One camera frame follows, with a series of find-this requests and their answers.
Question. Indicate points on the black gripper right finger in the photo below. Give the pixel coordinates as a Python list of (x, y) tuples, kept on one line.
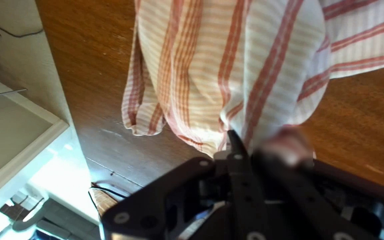
[(326, 200)]

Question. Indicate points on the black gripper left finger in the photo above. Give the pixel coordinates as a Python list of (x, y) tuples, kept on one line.
[(179, 200)]

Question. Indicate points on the red white striped towel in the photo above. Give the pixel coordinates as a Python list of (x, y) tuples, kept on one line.
[(227, 66)]

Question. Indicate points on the white framed board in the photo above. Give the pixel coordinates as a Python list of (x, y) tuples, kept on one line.
[(10, 133)]

